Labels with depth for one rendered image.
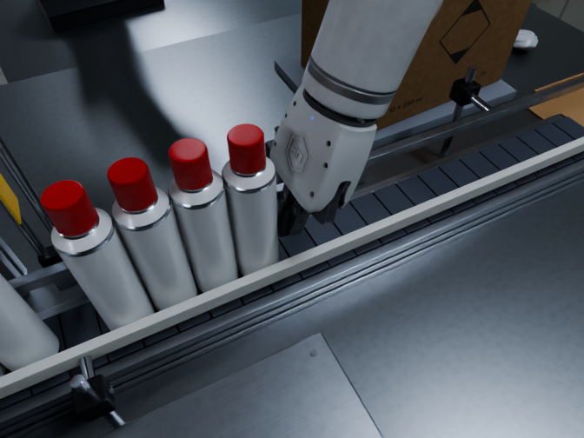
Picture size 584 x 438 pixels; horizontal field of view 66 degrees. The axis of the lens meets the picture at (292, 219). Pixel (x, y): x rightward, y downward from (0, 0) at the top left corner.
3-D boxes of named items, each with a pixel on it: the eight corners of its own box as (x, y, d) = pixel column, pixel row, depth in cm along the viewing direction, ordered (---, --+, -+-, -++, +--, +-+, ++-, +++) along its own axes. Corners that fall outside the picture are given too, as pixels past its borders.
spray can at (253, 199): (247, 289, 53) (228, 161, 38) (230, 257, 56) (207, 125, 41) (287, 273, 55) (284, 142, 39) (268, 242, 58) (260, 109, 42)
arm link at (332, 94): (292, 42, 41) (282, 72, 43) (341, 93, 36) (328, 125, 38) (361, 50, 46) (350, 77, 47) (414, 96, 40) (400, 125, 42)
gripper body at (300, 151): (287, 61, 43) (256, 156, 50) (342, 122, 37) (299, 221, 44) (348, 67, 47) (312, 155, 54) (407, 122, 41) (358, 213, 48)
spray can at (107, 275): (116, 348, 49) (31, 228, 33) (103, 310, 52) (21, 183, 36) (162, 327, 50) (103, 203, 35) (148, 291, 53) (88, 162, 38)
